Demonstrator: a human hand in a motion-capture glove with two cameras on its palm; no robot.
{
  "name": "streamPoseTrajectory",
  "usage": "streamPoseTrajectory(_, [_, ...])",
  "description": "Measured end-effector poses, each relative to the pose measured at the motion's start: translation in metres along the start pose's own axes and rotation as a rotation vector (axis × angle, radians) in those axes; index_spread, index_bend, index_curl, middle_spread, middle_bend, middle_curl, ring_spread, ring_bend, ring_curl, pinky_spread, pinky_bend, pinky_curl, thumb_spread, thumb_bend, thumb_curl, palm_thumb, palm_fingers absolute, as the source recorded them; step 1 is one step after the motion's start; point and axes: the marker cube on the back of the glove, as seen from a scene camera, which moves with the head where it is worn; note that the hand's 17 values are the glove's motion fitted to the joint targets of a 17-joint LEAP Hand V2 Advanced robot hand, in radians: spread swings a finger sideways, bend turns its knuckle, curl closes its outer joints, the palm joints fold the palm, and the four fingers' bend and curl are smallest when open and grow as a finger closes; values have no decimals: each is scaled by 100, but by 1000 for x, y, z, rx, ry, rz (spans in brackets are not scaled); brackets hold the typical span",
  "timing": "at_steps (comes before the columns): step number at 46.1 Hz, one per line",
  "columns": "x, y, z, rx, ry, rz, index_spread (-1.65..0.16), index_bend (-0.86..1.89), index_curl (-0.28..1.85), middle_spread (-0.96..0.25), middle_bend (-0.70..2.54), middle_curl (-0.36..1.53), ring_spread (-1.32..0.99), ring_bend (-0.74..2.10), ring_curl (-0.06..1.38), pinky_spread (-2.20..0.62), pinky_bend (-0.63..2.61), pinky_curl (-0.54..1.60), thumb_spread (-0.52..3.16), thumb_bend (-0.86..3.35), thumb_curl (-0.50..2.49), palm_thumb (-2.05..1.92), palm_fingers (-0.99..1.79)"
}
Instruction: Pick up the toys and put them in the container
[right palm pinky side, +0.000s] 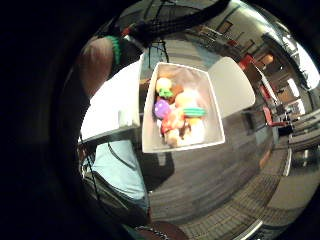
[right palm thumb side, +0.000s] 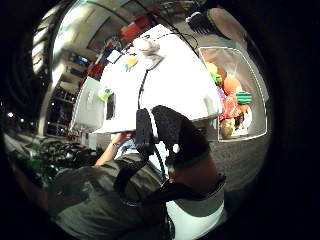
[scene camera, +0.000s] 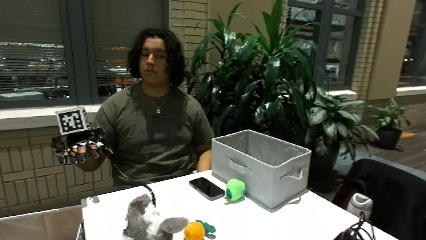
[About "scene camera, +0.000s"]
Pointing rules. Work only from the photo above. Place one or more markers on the tall dark-framed window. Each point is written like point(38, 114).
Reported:
point(338, 43)

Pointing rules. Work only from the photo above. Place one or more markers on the black smartphone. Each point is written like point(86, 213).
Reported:
point(207, 188)

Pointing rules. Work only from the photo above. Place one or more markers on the small potted plant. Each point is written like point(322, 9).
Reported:
point(391, 116)

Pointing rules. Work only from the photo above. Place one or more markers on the the person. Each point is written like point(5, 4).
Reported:
point(154, 133)

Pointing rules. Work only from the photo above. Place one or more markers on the grey fabric storage box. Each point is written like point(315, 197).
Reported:
point(262, 166)

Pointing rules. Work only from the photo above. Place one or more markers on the grey-green t-shirt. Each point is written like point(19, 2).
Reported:
point(155, 143)

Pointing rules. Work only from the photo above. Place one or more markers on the beige chair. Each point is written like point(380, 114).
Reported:
point(42, 225)

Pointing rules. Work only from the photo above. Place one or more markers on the narrow dark-framed window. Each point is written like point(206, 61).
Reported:
point(415, 43)

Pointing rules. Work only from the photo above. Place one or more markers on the orange soft toy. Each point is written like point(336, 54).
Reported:
point(195, 231)

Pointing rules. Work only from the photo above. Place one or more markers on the large dark-framed window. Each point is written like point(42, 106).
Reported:
point(41, 50)

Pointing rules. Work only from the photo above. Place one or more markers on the grey and white soft toy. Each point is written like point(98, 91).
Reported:
point(142, 220)

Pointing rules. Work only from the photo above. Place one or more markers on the white marker cube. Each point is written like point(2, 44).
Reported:
point(73, 120)

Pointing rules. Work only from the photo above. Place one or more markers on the small black plant pot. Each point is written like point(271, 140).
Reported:
point(389, 138)

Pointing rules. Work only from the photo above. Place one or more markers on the tall green leafy plant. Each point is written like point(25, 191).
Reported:
point(262, 73)

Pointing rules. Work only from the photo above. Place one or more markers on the variegated leafy plant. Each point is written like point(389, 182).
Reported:
point(338, 120)

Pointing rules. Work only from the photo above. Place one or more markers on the dark plant pot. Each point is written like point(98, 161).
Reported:
point(323, 166)

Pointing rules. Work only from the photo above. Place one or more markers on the green soft toy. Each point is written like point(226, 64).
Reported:
point(235, 190)

